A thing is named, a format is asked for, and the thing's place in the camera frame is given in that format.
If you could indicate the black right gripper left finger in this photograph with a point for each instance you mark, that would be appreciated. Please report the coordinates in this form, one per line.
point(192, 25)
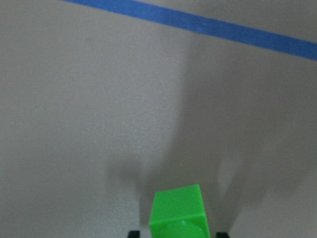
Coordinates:
point(133, 234)

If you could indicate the green toy block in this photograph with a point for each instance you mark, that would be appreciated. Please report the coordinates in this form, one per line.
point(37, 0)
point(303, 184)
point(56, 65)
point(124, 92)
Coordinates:
point(179, 213)

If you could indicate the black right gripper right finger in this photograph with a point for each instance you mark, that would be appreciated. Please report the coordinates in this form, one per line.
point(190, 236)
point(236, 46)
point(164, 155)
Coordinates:
point(221, 235)

